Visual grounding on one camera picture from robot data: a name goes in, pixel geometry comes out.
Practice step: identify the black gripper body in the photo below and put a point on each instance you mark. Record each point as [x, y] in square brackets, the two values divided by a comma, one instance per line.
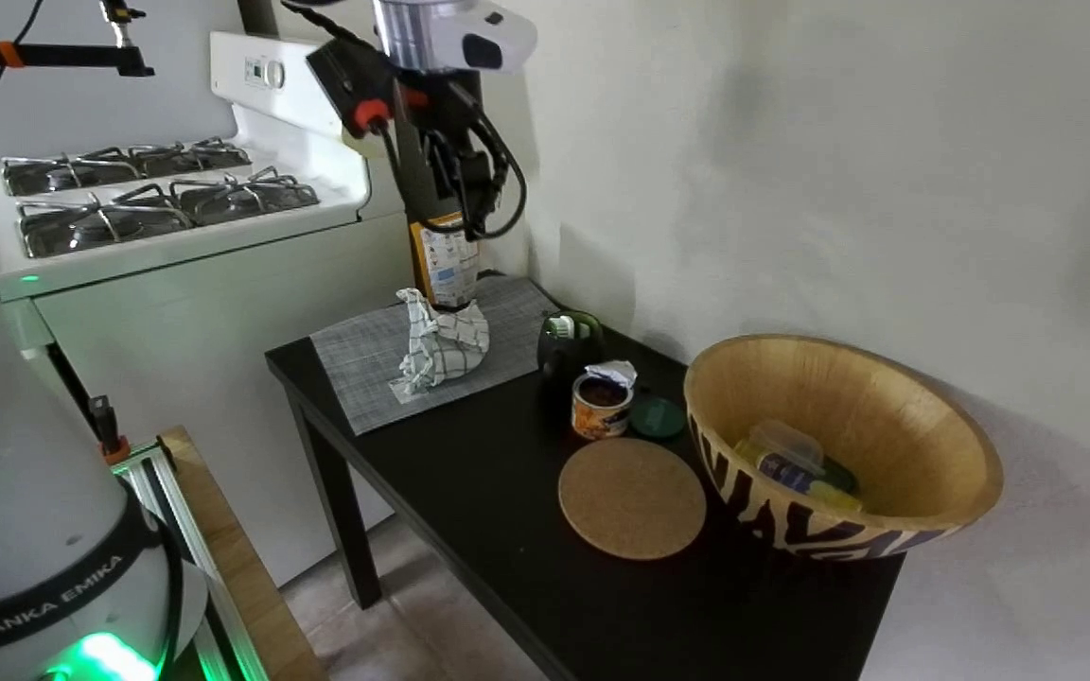
[445, 137]

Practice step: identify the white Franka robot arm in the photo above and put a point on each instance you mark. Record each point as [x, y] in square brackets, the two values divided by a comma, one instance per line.
[29, 504]

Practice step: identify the orange snack pouch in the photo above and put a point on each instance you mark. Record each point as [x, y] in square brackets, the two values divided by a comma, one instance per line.
[448, 269]

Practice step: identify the white checkered cloth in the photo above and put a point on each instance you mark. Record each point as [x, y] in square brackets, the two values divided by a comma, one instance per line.
[437, 347]

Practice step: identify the grey woven placemat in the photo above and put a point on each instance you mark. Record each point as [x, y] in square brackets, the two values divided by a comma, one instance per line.
[361, 364]

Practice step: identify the black burner grate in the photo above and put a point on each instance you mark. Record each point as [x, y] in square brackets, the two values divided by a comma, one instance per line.
[178, 158]
[96, 224]
[53, 171]
[247, 193]

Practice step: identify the brown and white mug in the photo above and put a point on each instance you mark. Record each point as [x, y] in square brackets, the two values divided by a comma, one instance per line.
[598, 409]

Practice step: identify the white stove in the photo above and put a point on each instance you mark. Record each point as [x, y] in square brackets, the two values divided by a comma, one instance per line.
[192, 327]

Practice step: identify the small green lid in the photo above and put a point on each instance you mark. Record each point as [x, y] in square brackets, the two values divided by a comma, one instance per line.
[659, 419]

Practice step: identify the round cork mat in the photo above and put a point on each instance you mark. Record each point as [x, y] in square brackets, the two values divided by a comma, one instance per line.
[628, 496]

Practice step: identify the black table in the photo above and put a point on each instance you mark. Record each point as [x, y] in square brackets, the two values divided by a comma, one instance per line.
[495, 542]

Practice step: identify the yellow packet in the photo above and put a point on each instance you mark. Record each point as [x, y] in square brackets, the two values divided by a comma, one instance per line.
[784, 440]

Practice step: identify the wooden board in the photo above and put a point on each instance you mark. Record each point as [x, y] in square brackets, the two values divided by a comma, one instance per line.
[242, 569]

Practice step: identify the blue packet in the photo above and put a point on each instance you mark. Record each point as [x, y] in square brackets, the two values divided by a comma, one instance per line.
[792, 474]

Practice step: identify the patterned wooden bowl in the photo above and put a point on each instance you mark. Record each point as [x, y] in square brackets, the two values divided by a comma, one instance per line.
[908, 465]

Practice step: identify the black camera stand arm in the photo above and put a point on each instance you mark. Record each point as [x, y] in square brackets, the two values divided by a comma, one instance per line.
[53, 55]

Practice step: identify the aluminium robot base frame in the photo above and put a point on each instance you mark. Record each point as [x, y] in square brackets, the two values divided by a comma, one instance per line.
[178, 532]

